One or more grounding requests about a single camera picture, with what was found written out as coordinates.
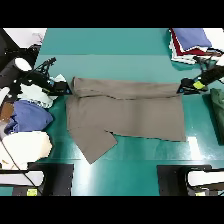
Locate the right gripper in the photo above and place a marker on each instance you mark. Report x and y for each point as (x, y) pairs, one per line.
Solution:
(188, 86)

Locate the blue garment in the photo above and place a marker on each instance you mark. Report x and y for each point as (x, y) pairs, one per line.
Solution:
(30, 116)
(191, 37)

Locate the dark green garment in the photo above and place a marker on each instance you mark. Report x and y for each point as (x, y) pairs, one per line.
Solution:
(219, 113)

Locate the white garment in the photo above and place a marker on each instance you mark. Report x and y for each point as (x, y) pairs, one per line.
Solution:
(182, 59)
(35, 94)

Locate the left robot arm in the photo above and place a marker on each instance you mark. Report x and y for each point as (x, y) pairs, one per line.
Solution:
(10, 76)

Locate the cream garment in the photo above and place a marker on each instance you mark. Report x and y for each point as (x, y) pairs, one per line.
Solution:
(25, 146)

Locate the red garment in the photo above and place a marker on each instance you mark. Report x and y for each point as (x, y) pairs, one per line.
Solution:
(192, 52)

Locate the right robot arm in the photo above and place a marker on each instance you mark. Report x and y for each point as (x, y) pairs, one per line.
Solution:
(213, 74)

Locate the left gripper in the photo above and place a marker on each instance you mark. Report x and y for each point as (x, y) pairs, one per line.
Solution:
(60, 88)

